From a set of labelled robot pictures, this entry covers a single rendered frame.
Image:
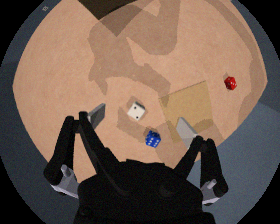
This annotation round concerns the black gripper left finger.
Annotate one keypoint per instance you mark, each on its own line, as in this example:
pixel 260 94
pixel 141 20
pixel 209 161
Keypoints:
pixel 59 170

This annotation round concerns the red die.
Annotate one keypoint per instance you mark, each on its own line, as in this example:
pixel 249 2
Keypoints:
pixel 230 83

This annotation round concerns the blue die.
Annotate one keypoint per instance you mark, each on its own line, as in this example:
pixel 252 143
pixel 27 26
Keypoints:
pixel 152 139

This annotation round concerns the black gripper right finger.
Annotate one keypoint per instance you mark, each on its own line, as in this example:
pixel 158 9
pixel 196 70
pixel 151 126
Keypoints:
pixel 212 183

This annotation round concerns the white die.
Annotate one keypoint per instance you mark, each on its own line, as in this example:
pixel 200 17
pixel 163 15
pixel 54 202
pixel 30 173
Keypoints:
pixel 136 111

